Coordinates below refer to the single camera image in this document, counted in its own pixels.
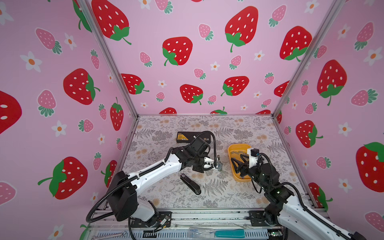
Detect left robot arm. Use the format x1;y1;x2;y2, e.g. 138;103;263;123
86;134;218;227

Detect black tool case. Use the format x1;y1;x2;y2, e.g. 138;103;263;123
176;132;211;144

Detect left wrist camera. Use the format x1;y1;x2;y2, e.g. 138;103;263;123
203;157;215;169

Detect black stapler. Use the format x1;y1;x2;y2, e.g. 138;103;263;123
180;174;202;195

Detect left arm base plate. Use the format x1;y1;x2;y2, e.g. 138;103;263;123
131;211;173;228

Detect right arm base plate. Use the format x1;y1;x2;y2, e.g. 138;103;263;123
246;210;279;227

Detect yellow plastic tray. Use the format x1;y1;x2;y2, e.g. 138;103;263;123
227;143;254;183

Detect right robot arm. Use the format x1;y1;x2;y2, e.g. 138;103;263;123
231;150;365;240

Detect staple strips in tray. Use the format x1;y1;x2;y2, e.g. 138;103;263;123
230;151;249;160

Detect teal handled tool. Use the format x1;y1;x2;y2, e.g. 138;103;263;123
215;229;245;239

